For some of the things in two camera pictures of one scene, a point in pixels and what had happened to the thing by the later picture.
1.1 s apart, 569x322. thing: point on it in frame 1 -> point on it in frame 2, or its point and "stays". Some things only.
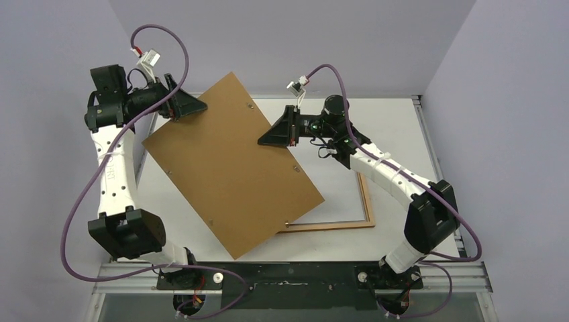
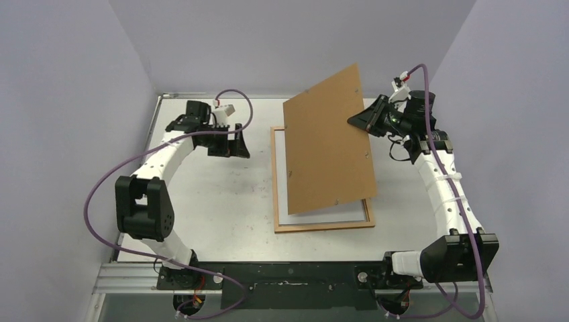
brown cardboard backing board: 243,191 -> 328,159
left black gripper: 181,104 -> 230,148
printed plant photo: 338,185 -> 351,211
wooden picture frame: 368,211 stays
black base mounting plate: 292,285 stays
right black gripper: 292,126 -> 380,120
